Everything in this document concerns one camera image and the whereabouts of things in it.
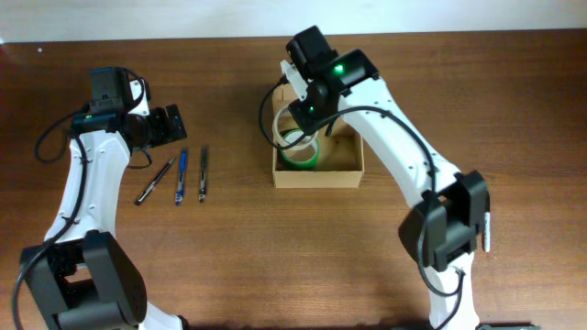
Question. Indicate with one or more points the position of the black slim pen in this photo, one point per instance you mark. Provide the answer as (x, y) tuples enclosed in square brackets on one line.
[(151, 187)]

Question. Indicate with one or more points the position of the black white marker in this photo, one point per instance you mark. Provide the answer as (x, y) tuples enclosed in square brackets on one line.
[(486, 236)]

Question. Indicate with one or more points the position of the green tape roll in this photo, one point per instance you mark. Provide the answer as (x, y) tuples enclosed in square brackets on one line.
[(303, 157)]

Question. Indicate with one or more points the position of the brown cardboard box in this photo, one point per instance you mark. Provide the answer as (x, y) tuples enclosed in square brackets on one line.
[(340, 162)]

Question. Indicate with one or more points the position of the blue pen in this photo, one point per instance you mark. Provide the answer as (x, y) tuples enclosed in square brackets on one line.
[(181, 177)]

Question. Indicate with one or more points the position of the beige masking tape roll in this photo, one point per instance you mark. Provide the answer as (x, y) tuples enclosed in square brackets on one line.
[(287, 133)]

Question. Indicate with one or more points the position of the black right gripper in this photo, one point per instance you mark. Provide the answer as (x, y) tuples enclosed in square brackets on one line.
[(302, 115)]

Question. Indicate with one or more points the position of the dark grey pen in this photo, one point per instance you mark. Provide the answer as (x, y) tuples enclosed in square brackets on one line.
[(203, 175)]

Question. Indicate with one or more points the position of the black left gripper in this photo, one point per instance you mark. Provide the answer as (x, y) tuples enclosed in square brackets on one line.
[(173, 122)]

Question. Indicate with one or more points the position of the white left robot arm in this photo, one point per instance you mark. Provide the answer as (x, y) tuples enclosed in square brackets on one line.
[(80, 277)]

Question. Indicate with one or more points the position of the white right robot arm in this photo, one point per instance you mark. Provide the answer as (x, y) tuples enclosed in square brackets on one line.
[(449, 209)]

